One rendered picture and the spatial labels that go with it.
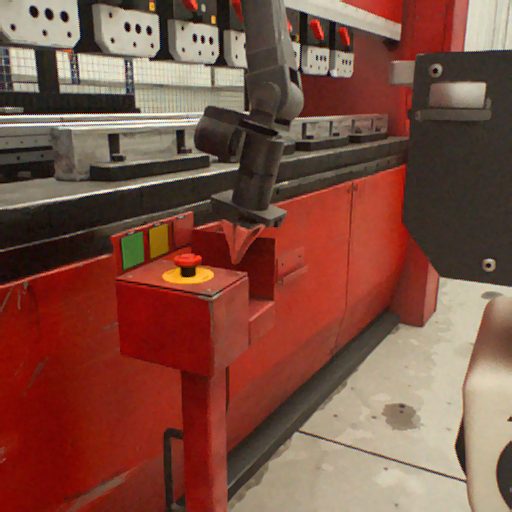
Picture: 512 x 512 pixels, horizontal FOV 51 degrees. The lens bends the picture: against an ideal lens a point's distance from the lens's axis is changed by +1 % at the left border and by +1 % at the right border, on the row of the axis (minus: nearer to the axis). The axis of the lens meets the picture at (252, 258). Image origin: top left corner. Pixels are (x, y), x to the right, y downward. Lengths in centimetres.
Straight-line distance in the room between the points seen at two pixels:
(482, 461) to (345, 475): 116
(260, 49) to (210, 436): 58
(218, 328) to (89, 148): 49
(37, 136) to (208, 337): 75
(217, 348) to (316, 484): 95
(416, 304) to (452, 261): 219
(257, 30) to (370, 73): 179
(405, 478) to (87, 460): 95
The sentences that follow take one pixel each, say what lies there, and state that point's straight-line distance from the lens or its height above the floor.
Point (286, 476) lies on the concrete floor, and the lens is 163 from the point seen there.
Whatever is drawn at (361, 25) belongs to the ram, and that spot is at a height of 128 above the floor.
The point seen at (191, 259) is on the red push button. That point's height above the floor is 81.
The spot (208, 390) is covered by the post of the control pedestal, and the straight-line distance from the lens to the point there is 84.
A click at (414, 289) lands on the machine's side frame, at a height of 18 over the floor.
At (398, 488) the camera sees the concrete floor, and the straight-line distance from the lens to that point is 164.
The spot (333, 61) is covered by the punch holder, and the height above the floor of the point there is 115.
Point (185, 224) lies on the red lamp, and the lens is 88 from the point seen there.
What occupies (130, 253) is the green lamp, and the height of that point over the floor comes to 81.
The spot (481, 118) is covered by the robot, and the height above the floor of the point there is 100.
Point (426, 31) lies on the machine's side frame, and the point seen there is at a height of 130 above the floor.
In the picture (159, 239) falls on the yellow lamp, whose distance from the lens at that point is 82.
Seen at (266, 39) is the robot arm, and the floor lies 109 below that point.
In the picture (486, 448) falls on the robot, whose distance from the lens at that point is 50.
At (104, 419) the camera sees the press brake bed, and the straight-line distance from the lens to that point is 103.
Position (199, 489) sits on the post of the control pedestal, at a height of 41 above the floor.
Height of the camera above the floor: 101
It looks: 16 degrees down
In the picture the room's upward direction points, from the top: straight up
